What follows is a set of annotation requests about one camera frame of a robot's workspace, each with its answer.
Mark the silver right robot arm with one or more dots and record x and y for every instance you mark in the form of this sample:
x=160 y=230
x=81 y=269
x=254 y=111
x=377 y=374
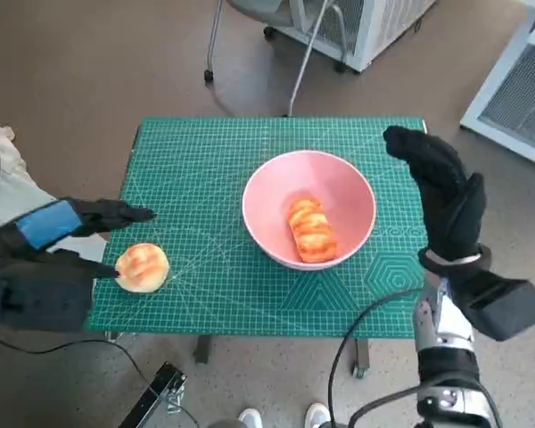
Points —
x=446 y=365

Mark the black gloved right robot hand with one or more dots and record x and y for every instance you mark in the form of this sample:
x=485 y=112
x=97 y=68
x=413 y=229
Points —
x=450 y=200

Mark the white louvred cabinet on casters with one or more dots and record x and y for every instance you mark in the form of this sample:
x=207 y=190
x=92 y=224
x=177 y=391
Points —
x=383 y=27

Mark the green cutting mat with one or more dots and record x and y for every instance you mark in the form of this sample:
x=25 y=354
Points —
x=205 y=156

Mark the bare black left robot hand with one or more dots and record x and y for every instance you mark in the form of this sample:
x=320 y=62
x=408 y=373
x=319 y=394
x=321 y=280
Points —
x=49 y=223

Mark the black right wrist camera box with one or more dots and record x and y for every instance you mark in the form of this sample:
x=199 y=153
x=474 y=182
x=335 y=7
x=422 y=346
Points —
x=504 y=307

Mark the black table leg with caster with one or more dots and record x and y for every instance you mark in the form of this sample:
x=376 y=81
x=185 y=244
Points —
x=361 y=356

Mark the white shoe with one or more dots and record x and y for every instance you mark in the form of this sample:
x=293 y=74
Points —
x=318 y=417
x=251 y=419

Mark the grey office chair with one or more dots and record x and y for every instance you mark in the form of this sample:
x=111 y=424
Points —
x=258 y=11

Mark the black metal stand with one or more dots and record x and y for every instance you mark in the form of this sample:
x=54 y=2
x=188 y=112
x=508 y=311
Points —
x=160 y=392

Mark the round toy bread bun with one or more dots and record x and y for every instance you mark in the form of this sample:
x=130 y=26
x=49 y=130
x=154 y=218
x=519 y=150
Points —
x=142 y=267

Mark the long striped toy bread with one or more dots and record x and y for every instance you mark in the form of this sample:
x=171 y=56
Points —
x=312 y=229

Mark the pink bowl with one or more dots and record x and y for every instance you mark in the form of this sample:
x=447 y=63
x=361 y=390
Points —
x=272 y=209

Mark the white cabinet with mesh panel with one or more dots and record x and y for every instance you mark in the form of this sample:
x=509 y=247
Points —
x=512 y=93

